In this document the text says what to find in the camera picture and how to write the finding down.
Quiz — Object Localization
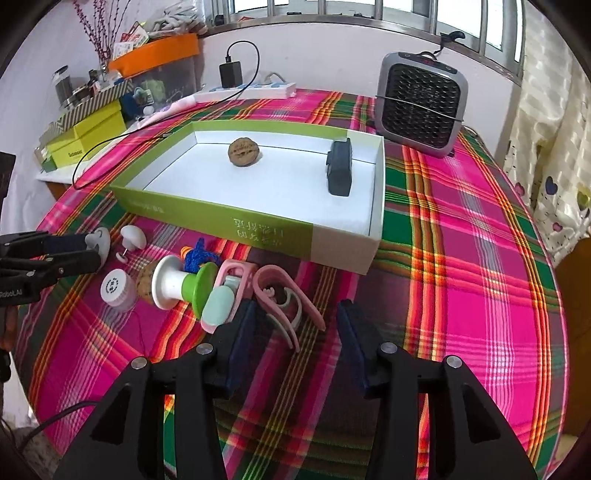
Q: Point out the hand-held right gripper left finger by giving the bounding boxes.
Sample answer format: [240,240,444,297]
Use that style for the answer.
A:
[55,300,259,480]

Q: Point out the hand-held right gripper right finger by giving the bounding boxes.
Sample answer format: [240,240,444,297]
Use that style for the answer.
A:
[336,299,539,480]

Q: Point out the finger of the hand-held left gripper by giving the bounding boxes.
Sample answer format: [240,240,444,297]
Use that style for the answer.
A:
[0,251,101,289]
[0,232,89,260]

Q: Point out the white panda-shaped toy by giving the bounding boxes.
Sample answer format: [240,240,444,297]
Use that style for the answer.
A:
[85,227,112,268]

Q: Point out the small white lidded jar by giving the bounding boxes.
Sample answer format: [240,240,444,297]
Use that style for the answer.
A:
[100,269,137,313]

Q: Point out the pink clip with mint pad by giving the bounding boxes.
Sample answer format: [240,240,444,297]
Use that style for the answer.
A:
[253,264,328,354]
[202,260,257,334]

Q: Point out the white mushroom-shaped pin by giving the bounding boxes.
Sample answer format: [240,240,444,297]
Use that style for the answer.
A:
[115,225,147,263]

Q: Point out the brown walnut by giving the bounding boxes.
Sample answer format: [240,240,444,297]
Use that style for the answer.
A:
[137,270,160,305]
[228,137,263,168]

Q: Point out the white and green spool toy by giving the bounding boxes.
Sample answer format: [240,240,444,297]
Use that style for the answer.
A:
[151,255,220,321]

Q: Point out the green and white cardboard box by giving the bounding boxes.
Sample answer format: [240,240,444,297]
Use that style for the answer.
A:
[110,121,385,276]

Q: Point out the blue crocheted ornament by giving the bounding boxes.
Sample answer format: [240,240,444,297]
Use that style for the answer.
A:
[181,237,220,273]

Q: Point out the yellow-green cardboard box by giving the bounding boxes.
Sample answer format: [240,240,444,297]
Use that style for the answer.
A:
[44,99,127,171]

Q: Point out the plaid pink and green tablecloth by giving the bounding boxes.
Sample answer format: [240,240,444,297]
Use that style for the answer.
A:
[11,88,571,480]

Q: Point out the zigzag patterned box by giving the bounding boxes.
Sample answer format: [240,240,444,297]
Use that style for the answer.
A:
[39,78,134,144]

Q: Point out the glass jar with dark lid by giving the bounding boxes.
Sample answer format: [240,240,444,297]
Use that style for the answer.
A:
[53,66,75,104]

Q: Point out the pink toothpaste tube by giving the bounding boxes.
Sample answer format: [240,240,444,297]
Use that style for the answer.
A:
[139,95,199,127]

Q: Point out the black rectangular device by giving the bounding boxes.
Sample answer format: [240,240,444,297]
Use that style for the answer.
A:
[325,138,354,197]

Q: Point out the pile of colourful packets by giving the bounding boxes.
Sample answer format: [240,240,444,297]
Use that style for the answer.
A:
[111,21,153,61]

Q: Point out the clear container with orange lid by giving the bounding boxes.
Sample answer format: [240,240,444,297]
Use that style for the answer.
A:
[108,33,204,116]

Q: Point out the dried purple flower branches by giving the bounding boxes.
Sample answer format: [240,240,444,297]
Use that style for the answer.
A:
[83,0,121,65]

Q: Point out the wooden cabinet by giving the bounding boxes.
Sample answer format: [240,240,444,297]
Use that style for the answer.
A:
[554,240,591,439]

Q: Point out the black charger adapter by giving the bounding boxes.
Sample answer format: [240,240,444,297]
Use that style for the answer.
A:
[219,61,243,88]

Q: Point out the grey portable fan heater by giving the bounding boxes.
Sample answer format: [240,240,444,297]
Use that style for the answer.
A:
[374,52,468,158]

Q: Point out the white cloth bundle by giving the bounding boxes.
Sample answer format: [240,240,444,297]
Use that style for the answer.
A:
[148,0,208,35]

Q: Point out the white power strip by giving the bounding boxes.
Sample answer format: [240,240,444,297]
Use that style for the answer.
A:
[194,82,296,103]

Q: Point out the patterned cream curtain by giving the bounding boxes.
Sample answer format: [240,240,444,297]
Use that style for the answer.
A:
[501,0,591,268]

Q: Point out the metal window grille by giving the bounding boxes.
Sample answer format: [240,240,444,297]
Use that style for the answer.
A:
[203,0,527,70]

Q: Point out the black charging cable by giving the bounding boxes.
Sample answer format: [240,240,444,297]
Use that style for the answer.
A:
[71,41,262,191]

